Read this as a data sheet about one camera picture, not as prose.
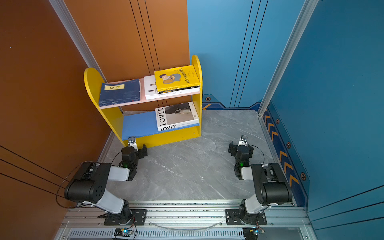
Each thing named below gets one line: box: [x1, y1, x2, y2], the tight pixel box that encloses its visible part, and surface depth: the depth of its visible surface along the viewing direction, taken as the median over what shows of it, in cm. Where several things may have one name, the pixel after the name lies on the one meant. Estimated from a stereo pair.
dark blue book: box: [99, 78, 141, 107], surface depth 72 cm
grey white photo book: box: [155, 101, 200, 132], surface depth 96 cm
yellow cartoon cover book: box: [154, 64, 200, 92], surface depth 74 cm
